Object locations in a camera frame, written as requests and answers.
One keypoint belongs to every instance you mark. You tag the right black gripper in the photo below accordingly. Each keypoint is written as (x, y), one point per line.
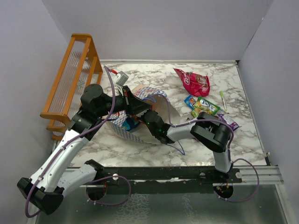
(141, 118)

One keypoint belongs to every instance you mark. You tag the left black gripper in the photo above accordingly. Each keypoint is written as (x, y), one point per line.
(132, 105)

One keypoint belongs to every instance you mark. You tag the blue checkered paper bag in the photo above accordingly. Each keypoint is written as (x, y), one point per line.
(158, 100)

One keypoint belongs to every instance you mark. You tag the blue m&m's packet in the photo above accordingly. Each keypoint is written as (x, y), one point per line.
(190, 102)

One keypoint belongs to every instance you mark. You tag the yellow green snack packet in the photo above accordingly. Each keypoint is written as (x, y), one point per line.
(203, 105)

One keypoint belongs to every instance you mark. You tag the red crisps bag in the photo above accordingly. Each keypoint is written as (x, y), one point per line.
(196, 85)

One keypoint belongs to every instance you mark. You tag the large purple snack bag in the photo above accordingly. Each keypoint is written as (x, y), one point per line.
(227, 119)

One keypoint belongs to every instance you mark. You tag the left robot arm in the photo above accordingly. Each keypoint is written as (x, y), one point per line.
(47, 187)

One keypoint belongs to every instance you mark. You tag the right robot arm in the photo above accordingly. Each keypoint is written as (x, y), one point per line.
(213, 133)

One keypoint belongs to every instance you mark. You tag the blue snack packet in bag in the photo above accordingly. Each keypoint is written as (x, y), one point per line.
(130, 123)

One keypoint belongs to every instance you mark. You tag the wooden dish rack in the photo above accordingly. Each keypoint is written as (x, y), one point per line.
(78, 67)

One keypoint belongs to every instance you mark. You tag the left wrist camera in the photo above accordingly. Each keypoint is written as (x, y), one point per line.
(119, 80)

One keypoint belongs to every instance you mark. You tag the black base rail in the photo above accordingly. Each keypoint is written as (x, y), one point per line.
(158, 180)

